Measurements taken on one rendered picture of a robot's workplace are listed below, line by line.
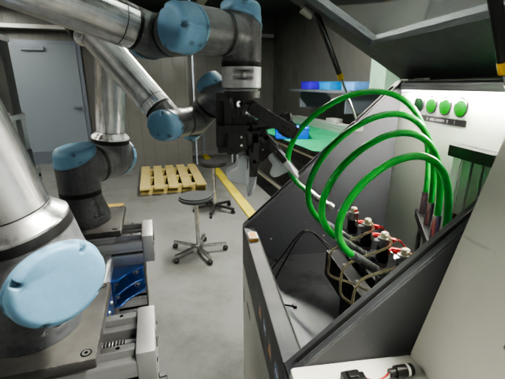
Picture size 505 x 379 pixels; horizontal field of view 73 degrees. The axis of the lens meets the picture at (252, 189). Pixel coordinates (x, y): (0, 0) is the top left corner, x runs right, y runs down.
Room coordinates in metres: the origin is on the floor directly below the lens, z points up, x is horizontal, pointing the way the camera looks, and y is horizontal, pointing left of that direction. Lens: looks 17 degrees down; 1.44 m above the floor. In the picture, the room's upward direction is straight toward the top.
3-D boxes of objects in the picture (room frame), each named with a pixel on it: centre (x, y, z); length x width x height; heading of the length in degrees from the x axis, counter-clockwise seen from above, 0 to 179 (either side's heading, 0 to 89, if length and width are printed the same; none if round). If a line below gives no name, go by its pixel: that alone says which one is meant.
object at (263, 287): (0.81, -0.03, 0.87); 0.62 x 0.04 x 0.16; 8
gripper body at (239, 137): (0.68, 0.03, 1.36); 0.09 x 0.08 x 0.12; 98
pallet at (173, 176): (5.03, 1.25, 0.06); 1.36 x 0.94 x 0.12; 14
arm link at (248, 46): (0.68, 0.02, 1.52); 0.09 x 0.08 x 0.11; 137
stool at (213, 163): (3.78, 0.43, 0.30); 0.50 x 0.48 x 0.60; 157
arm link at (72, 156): (0.98, 0.51, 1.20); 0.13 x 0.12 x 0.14; 159
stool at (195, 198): (2.74, 0.46, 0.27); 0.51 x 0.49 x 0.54; 14
